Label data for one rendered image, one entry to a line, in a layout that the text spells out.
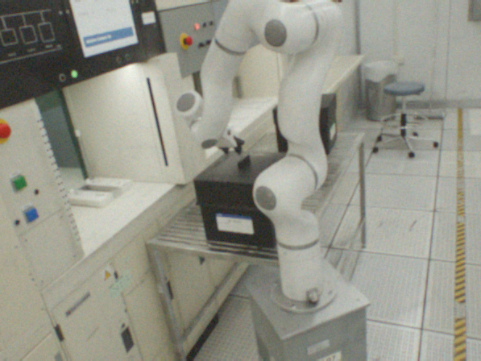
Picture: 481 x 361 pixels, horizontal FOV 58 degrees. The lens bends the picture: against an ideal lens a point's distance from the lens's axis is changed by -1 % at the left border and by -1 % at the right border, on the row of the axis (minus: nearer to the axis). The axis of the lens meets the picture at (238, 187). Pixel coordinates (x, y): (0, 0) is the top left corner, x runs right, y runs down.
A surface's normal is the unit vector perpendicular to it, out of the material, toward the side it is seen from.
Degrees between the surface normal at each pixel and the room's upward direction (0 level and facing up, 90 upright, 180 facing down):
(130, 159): 90
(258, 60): 90
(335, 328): 90
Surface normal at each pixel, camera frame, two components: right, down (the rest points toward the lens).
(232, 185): -0.42, 0.43
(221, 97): 0.51, 0.13
